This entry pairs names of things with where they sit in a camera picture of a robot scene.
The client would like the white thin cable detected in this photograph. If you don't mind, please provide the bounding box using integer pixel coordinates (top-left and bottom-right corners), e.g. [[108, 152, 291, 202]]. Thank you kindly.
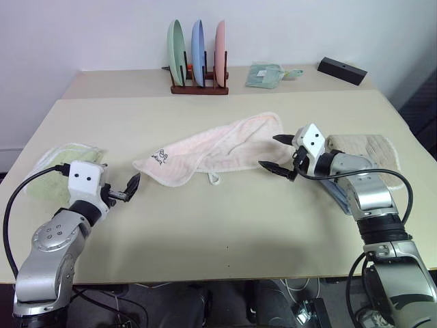
[[279, 277, 322, 303]]

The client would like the beige folded towel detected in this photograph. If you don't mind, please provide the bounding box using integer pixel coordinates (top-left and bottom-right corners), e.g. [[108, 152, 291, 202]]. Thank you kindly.
[[323, 133, 404, 193]]

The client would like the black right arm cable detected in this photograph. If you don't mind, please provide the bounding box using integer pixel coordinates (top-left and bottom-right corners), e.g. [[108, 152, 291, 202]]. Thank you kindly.
[[292, 152, 414, 228]]

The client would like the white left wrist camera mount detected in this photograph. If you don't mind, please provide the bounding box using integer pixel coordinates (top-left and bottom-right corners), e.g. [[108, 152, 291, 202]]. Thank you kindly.
[[67, 161, 113, 219]]

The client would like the black rectangular box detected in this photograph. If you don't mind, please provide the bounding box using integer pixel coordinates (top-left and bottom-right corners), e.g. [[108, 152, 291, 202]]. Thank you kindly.
[[317, 57, 369, 87]]

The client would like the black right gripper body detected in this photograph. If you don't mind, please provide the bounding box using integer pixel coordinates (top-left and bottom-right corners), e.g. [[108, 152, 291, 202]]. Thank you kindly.
[[287, 144, 310, 182]]

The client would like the blue plate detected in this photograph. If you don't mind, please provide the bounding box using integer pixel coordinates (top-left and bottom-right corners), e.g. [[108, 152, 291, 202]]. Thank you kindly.
[[191, 19, 207, 87]]

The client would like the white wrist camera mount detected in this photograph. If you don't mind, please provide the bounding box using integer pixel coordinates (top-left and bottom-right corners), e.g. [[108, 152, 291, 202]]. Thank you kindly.
[[67, 161, 113, 219], [292, 123, 327, 169]]

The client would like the pink plate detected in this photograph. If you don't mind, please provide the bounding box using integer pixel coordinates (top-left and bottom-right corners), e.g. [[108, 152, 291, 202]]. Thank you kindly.
[[214, 19, 227, 89]]

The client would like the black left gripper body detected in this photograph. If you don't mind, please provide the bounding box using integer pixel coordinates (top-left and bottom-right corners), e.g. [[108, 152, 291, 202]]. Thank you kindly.
[[101, 183, 127, 208]]

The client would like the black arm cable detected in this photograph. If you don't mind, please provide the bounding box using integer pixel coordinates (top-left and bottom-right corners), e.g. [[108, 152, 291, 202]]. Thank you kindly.
[[292, 152, 414, 228], [3, 163, 72, 284]]

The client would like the green folded towel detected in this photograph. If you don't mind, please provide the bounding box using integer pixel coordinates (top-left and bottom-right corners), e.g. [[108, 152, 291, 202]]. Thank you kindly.
[[25, 142, 109, 206]]

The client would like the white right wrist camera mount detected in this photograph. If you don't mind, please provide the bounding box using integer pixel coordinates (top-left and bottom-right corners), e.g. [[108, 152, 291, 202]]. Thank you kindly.
[[292, 123, 327, 169]]

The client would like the green packaged cloth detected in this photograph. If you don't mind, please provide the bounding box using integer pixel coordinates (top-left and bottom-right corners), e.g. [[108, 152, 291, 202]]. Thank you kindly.
[[244, 61, 285, 90]]

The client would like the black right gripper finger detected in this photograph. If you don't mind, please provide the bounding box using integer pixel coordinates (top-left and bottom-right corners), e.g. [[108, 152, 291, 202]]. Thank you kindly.
[[257, 160, 293, 180], [272, 133, 294, 147]]

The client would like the pink towel with embroidery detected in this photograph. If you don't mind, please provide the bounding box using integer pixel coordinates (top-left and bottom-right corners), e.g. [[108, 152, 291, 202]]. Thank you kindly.
[[132, 111, 295, 188]]

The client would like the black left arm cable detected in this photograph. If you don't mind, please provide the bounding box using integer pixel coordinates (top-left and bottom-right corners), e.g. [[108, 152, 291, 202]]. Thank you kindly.
[[3, 163, 72, 284]]

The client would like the green plate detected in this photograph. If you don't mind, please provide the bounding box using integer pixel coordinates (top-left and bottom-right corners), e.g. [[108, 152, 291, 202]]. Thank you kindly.
[[167, 19, 188, 87]]

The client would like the blue cloth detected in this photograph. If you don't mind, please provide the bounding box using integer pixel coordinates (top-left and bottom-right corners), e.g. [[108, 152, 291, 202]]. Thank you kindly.
[[320, 178, 353, 216]]

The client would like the brown wooden dish rack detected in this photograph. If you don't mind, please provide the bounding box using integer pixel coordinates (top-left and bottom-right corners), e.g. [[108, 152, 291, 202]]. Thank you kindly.
[[170, 50, 229, 96]]

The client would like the black textured chair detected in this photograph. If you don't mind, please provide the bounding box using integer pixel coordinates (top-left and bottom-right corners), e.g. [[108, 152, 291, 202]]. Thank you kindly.
[[397, 64, 437, 156]]

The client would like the black power adapter box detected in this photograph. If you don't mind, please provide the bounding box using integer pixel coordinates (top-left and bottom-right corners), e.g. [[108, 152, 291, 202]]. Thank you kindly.
[[294, 297, 331, 328]]

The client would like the black right shoulder cable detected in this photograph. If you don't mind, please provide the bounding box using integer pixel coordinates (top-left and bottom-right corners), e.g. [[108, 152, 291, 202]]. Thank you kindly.
[[345, 252, 375, 327]]

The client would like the black floor cable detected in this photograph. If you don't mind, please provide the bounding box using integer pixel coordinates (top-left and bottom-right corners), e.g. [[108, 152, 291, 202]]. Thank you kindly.
[[70, 285, 151, 328]]

